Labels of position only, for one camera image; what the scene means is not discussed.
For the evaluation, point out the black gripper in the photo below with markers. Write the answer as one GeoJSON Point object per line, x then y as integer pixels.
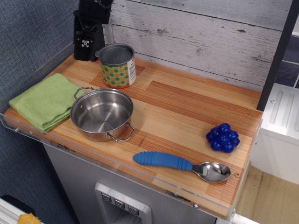
{"type": "Point", "coordinates": [90, 13]}

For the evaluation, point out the patterned can with grey lid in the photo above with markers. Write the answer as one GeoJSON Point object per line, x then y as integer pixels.
{"type": "Point", "coordinates": [117, 63]}

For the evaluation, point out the stainless steel pot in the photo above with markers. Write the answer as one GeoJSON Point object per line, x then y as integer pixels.
{"type": "Point", "coordinates": [103, 114]}

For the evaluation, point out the green folded cloth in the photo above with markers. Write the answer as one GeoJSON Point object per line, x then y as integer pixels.
{"type": "Point", "coordinates": [47, 103]}

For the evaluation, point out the grey cabinet with dispenser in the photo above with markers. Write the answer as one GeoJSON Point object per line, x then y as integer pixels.
{"type": "Point", "coordinates": [99, 195]}

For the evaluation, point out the blue toy berry cluster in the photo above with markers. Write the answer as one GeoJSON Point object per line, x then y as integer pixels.
{"type": "Point", "coordinates": [223, 138]}

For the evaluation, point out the yellow object bottom left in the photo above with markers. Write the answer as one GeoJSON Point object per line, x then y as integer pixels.
{"type": "Point", "coordinates": [28, 219]}

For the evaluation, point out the white toy sink unit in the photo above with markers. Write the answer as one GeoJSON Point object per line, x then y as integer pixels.
{"type": "Point", "coordinates": [276, 149]}

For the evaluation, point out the left black post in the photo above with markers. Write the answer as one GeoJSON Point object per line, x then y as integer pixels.
{"type": "Point", "coordinates": [98, 41]}

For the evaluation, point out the black post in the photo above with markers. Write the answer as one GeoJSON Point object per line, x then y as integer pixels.
{"type": "Point", "coordinates": [279, 54]}
{"type": "Point", "coordinates": [98, 41]}

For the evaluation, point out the blue handled metal spoon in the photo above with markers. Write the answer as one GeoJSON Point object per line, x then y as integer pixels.
{"type": "Point", "coordinates": [209, 171]}

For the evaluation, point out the right black post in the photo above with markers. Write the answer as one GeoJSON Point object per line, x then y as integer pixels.
{"type": "Point", "coordinates": [279, 54]}

